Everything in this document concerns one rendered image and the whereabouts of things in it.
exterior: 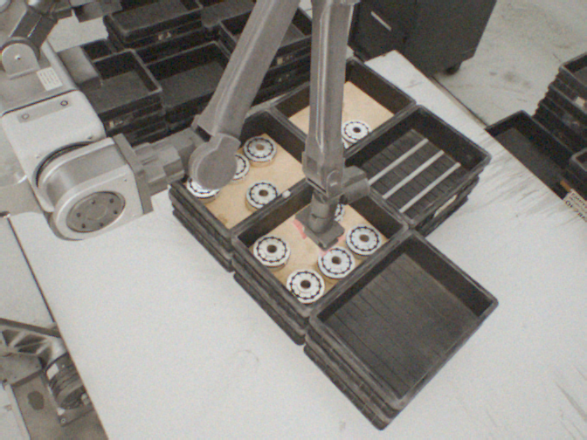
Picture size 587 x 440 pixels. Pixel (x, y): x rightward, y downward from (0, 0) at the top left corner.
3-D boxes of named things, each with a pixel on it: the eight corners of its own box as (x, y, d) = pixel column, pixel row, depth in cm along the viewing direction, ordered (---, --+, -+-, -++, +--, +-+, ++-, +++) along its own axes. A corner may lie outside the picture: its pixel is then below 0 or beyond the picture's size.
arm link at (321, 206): (307, 186, 115) (323, 205, 112) (334, 174, 117) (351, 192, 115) (304, 206, 120) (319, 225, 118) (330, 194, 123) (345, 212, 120)
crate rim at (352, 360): (397, 413, 125) (400, 409, 123) (306, 319, 137) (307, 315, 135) (498, 305, 143) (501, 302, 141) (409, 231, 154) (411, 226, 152)
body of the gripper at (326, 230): (314, 205, 129) (318, 185, 123) (345, 234, 125) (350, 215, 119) (293, 220, 126) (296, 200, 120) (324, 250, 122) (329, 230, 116)
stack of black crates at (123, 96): (92, 197, 245) (65, 125, 209) (66, 152, 259) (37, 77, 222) (175, 162, 260) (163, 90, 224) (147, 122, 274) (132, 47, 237)
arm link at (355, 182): (301, 157, 114) (326, 175, 108) (346, 138, 119) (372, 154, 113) (307, 204, 121) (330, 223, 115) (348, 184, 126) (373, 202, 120)
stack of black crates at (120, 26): (138, 108, 278) (122, 33, 242) (113, 73, 292) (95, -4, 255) (209, 82, 293) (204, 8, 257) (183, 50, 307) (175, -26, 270)
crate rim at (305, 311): (306, 319, 137) (307, 315, 135) (228, 240, 148) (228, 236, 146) (409, 231, 154) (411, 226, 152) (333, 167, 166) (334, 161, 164)
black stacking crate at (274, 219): (302, 333, 145) (307, 315, 135) (230, 258, 156) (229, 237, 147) (400, 249, 162) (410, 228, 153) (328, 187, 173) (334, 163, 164)
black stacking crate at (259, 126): (229, 257, 156) (228, 236, 147) (166, 193, 167) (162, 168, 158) (328, 187, 174) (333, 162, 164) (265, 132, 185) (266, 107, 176)
